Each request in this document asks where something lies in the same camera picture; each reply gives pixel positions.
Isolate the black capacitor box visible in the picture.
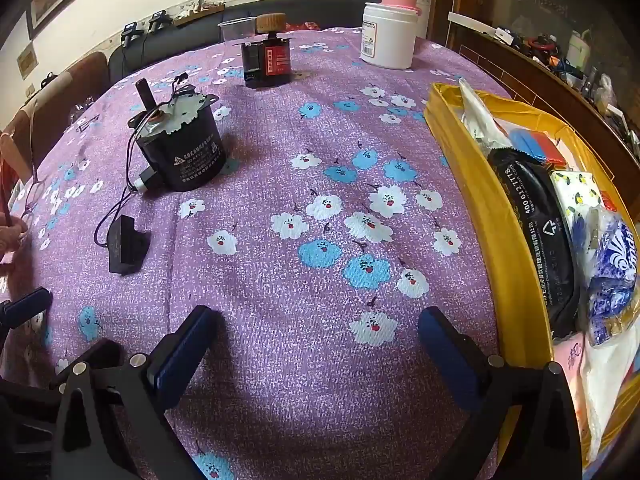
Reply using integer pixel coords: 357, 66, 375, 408
107, 214, 152, 276

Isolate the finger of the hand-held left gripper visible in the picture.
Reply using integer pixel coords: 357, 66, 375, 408
0, 287, 54, 332
49, 337, 122, 387

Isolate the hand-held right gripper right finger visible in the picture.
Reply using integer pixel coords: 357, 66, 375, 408
418, 306, 585, 480

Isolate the brown chair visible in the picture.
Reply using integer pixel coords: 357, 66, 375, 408
0, 51, 110, 181

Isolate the pile of assorted clutter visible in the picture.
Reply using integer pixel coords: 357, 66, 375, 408
492, 20, 640, 161

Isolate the white plastic wrapper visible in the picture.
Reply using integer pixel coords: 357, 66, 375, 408
457, 79, 511, 148

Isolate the black sofa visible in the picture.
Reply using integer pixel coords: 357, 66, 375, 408
107, 0, 383, 81

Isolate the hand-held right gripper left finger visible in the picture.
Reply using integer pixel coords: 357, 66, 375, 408
50, 305, 221, 480

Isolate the small wall plaque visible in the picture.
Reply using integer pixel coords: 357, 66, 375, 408
16, 42, 40, 81

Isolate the white plastic jar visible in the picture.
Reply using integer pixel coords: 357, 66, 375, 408
360, 1, 419, 70

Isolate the lemon print tissue pack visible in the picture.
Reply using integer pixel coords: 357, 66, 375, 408
550, 170, 601, 221

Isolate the white green drink bottle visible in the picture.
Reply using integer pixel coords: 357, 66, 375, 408
567, 30, 593, 68

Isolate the large white plastic bag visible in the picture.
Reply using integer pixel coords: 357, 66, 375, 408
580, 330, 640, 461

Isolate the black printed packet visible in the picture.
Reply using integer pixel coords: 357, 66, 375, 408
487, 147, 583, 338

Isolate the blue white plastic bag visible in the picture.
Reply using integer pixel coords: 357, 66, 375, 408
570, 207, 640, 346

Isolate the pink packet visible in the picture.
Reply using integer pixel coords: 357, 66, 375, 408
552, 332, 588, 411

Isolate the white flat box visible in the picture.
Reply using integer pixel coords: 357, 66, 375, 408
447, 11, 493, 28

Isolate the wooden tea tray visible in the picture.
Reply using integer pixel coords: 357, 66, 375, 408
175, 0, 226, 23

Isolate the clear plastic container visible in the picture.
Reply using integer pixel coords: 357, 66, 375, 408
217, 16, 261, 43

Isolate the wooden cabinet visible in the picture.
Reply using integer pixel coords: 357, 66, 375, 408
430, 0, 640, 201

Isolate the black cylindrical motor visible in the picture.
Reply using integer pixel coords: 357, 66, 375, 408
122, 79, 227, 195

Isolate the yellow storage box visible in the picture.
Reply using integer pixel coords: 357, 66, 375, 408
424, 82, 640, 480

